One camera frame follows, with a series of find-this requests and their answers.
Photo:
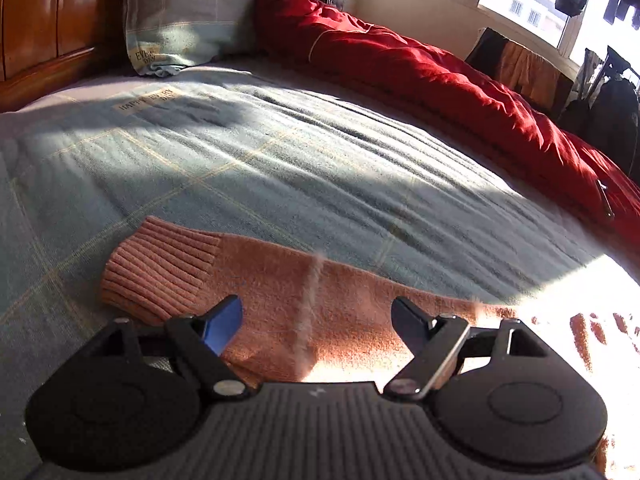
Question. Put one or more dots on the orange garment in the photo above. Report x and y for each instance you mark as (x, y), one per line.
(530, 75)

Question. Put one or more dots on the orange knit sweater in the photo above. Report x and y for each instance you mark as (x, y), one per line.
(275, 285)

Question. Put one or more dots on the grey metal tool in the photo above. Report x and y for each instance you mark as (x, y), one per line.
(605, 200)

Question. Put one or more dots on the grey plaid pillow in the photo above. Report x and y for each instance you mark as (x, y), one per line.
(185, 10)

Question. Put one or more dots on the dark chair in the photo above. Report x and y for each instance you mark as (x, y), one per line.
(482, 55)

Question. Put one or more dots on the dark hanging bag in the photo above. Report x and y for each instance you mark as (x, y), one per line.
(577, 117)

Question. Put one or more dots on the wooden headboard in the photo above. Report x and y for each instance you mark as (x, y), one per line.
(50, 25)

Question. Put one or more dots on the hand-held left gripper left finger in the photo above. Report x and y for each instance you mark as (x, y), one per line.
(225, 322)

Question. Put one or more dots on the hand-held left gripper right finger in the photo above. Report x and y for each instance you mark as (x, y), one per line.
(407, 317)

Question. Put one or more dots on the red duvet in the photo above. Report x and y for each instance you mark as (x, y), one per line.
(400, 70)

